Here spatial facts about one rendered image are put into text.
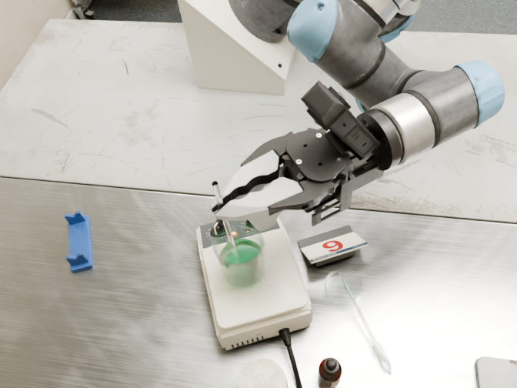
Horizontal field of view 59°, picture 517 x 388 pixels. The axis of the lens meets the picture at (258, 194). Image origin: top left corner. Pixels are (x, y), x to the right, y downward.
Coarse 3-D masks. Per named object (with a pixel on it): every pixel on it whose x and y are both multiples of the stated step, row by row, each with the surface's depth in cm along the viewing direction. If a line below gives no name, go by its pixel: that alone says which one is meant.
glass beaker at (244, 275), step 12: (216, 228) 56; (240, 228) 58; (252, 228) 57; (216, 240) 57; (252, 240) 60; (264, 240) 55; (216, 252) 57; (264, 252) 54; (228, 264) 54; (240, 264) 54; (252, 264) 55; (264, 264) 59; (228, 276) 58; (240, 276) 57; (252, 276) 58; (240, 288) 60
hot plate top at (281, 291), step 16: (272, 240) 64; (208, 256) 63; (272, 256) 63; (288, 256) 62; (208, 272) 62; (272, 272) 61; (288, 272) 61; (224, 288) 60; (256, 288) 60; (272, 288) 60; (288, 288) 60; (304, 288) 60; (224, 304) 59; (240, 304) 59; (256, 304) 59; (272, 304) 59; (288, 304) 59; (304, 304) 58; (224, 320) 58; (240, 320) 58; (256, 320) 58
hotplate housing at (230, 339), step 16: (288, 240) 66; (208, 288) 63; (272, 320) 60; (288, 320) 60; (304, 320) 62; (224, 336) 59; (240, 336) 60; (256, 336) 62; (272, 336) 64; (288, 336) 62
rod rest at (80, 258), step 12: (72, 216) 76; (84, 216) 77; (72, 228) 77; (84, 228) 77; (72, 240) 75; (84, 240) 75; (72, 252) 74; (84, 252) 74; (72, 264) 72; (84, 264) 73
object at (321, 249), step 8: (336, 240) 72; (344, 240) 71; (352, 240) 70; (360, 240) 70; (312, 248) 71; (320, 248) 71; (328, 248) 70; (336, 248) 69; (344, 248) 68; (312, 256) 68
